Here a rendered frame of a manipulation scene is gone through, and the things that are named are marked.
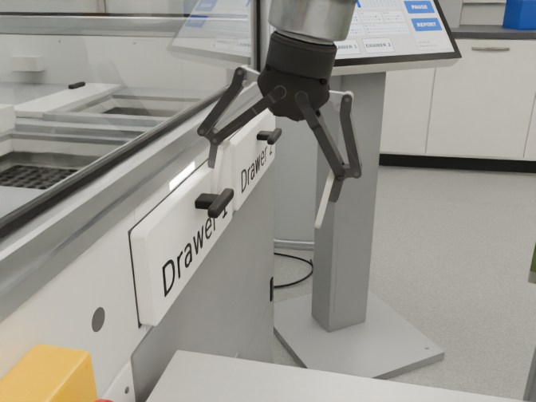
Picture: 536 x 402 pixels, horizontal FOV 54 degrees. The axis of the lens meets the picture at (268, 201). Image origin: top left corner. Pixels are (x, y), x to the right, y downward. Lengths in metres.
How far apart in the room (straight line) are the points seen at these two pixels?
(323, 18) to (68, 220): 0.31
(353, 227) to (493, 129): 2.12
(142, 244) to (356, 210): 1.23
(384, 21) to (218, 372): 1.18
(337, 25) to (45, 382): 0.42
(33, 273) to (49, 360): 0.06
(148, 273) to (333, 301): 1.33
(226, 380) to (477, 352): 1.47
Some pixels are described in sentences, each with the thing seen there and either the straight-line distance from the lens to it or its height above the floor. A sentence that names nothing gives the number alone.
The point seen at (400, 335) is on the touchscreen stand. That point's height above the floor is 0.04.
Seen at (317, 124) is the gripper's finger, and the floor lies 1.00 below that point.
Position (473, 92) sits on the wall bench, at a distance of 3.62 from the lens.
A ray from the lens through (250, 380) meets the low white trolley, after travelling 0.59.
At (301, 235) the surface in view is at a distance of 2.48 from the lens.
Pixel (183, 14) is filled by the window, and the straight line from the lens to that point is 0.69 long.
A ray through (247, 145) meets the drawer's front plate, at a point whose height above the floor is 0.91.
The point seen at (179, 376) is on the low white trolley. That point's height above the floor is 0.76.
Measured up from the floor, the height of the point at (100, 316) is 0.88.
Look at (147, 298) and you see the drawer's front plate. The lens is 0.55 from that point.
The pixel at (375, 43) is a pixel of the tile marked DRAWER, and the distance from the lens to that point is 1.50.
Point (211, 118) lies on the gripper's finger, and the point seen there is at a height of 1.00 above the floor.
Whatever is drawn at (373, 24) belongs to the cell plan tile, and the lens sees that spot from 1.54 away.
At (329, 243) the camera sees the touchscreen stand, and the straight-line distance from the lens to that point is 1.72.
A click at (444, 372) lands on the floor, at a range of 1.86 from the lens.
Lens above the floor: 1.15
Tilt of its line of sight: 22 degrees down
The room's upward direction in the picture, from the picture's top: straight up
